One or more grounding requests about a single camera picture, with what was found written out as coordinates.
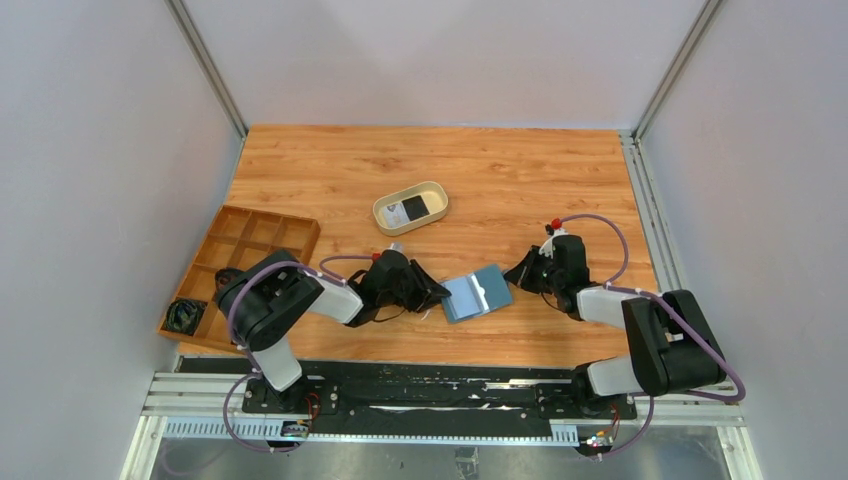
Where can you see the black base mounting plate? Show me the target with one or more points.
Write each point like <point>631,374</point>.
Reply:
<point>431,385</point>

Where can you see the blue leather card holder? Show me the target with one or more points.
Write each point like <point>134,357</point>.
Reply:
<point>476,294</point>

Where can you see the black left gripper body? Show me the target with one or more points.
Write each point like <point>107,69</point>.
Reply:
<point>419,287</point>

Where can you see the aluminium corner post left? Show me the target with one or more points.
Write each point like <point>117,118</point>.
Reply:
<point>185,23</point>

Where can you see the aluminium corner post right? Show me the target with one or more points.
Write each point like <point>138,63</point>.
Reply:
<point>643,156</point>

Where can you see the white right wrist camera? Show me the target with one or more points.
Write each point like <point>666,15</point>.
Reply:
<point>552,231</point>

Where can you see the aluminium corner post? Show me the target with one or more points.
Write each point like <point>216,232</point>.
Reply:
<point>643,156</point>
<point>185,23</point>

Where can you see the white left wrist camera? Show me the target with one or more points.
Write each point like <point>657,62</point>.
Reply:
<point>395,248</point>

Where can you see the wooden compartment organizer tray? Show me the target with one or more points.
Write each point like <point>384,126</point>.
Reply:
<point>238,238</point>

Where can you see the aluminium frame rail front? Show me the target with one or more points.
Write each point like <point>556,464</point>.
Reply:
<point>211,406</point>

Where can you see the black VIP card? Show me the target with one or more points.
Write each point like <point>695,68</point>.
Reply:
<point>415,208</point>

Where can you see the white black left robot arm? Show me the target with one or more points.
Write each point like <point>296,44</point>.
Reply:
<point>263,303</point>

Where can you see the cream oval plastic tray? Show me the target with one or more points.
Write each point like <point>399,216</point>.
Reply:
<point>436,200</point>

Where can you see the white VIP card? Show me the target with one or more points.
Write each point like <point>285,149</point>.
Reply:
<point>396,215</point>

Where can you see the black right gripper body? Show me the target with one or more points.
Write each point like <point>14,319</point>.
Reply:
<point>533,267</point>

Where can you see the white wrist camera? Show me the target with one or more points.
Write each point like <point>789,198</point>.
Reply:
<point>395,248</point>
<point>552,231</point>

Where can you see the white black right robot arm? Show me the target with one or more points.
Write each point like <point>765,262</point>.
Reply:
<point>671,348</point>

